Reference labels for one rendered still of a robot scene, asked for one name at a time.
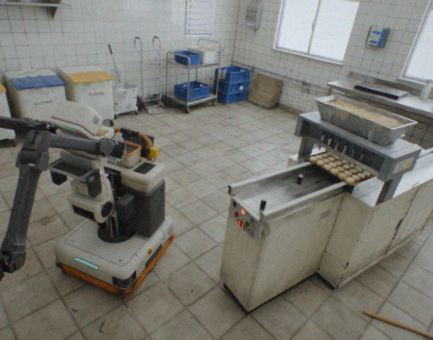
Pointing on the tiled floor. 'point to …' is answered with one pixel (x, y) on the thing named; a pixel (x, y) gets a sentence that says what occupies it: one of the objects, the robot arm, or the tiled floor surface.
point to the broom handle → (402, 326)
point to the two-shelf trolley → (189, 79)
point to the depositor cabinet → (376, 222)
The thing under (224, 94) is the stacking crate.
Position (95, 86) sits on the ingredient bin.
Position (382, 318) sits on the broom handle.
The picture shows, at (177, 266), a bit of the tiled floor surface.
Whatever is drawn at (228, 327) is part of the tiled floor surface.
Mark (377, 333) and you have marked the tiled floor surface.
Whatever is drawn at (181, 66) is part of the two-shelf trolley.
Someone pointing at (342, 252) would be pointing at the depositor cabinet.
